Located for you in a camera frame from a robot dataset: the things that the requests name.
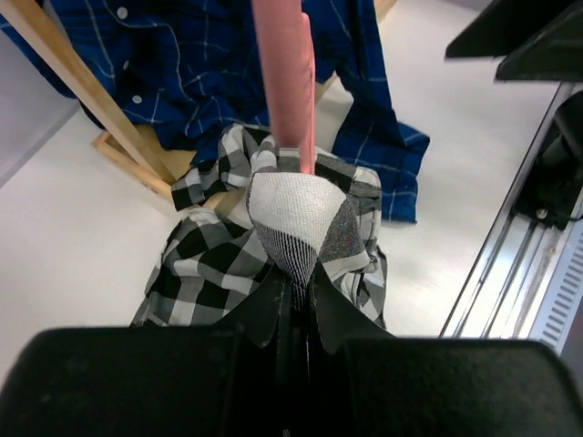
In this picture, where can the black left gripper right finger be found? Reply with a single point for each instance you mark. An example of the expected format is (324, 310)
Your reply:
(367, 382)

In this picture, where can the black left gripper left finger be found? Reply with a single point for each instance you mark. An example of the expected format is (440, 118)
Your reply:
(217, 380)

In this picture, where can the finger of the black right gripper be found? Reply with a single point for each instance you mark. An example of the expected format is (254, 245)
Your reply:
(504, 26)
(553, 55)

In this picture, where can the pink wire hanger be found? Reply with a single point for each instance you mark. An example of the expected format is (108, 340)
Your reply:
(285, 45)

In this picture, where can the black white checkered shirt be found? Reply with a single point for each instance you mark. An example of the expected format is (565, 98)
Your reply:
(252, 210)

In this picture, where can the blue plaid shirt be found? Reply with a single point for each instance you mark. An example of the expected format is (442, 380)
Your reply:
(191, 68)

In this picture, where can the wooden clothes rack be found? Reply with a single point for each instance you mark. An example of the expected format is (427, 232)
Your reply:
(41, 37)

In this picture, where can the aluminium mounting rail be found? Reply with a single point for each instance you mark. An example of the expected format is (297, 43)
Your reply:
(504, 290)

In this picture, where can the slotted grey cable duct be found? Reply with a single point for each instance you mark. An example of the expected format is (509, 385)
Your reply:
(561, 302)

